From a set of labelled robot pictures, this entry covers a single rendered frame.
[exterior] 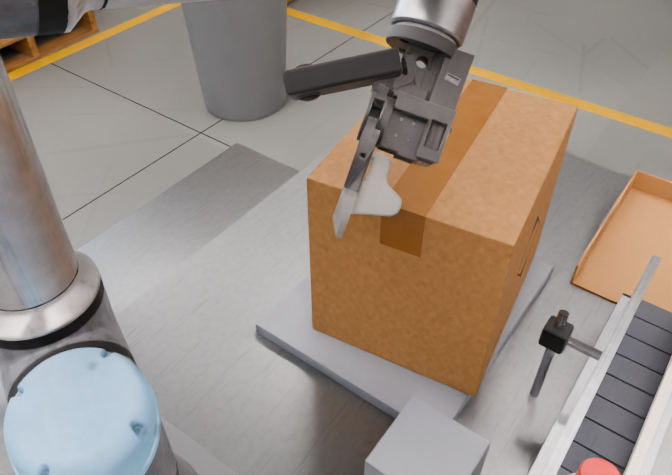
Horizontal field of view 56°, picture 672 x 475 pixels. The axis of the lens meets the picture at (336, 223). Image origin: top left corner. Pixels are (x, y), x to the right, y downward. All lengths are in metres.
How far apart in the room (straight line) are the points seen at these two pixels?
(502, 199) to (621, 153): 2.25
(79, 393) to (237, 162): 0.75
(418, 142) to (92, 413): 0.37
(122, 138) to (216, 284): 1.97
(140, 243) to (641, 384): 0.77
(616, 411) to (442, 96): 0.45
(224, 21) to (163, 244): 1.67
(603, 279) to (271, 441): 0.57
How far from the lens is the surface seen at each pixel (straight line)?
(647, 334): 0.96
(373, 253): 0.74
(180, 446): 0.79
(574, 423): 0.73
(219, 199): 1.16
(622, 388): 0.88
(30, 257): 0.58
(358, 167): 0.59
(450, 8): 0.63
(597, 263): 1.10
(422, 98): 0.63
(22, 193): 0.55
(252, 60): 2.74
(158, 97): 3.18
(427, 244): 0.69
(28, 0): 0.34
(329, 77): 0.62
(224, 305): 0.97
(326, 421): 0.84
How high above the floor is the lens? 1.56
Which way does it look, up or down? 42 degrees down
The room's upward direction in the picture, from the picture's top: straight up
